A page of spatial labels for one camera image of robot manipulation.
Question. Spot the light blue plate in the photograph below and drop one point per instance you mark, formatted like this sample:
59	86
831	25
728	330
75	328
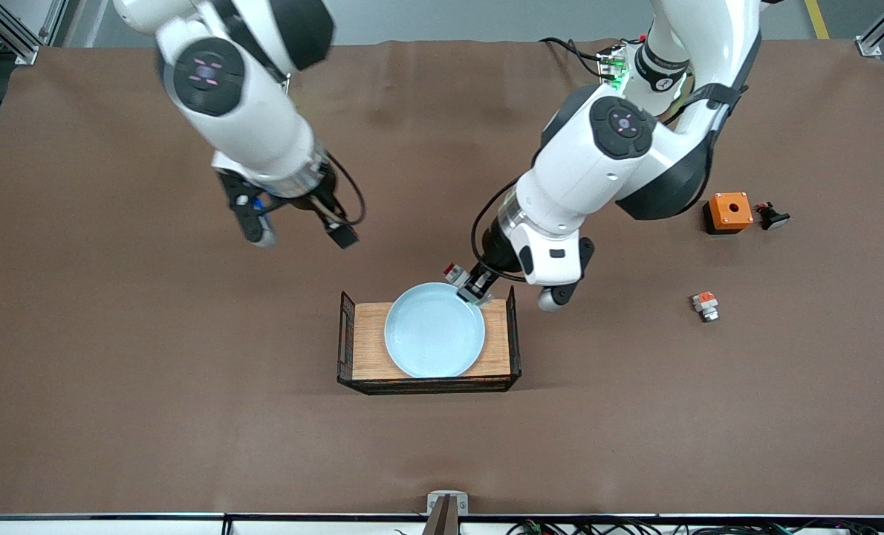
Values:
434	334

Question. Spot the white table edge rail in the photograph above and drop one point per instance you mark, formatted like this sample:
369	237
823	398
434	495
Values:
115	526

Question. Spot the orange white contact block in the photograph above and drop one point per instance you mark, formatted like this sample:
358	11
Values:
705	305

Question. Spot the aluminium frame profile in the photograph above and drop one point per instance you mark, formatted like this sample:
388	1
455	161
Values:
54	18

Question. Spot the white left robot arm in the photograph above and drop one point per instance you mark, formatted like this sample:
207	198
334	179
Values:
598	171

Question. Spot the red push button switch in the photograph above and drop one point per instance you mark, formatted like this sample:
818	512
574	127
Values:
453	271

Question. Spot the brown table cover mat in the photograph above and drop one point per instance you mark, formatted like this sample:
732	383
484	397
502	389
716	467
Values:
412	461

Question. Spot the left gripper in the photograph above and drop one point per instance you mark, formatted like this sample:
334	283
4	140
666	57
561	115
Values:
495	255

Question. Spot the brown camera pole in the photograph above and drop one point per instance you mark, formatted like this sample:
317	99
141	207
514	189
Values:
442	520

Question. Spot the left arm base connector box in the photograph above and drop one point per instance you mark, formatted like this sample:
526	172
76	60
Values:
611	67

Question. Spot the black mushroom button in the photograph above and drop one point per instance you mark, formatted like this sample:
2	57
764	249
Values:
772	218

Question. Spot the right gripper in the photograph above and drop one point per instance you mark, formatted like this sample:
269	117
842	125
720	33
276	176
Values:
322	198

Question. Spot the yellow floor tape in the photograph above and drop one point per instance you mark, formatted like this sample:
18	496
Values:
817	18

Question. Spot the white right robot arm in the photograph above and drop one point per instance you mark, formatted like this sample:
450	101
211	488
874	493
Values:
249	111

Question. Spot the orange button enclosure box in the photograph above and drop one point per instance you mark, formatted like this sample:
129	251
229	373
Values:
730	210

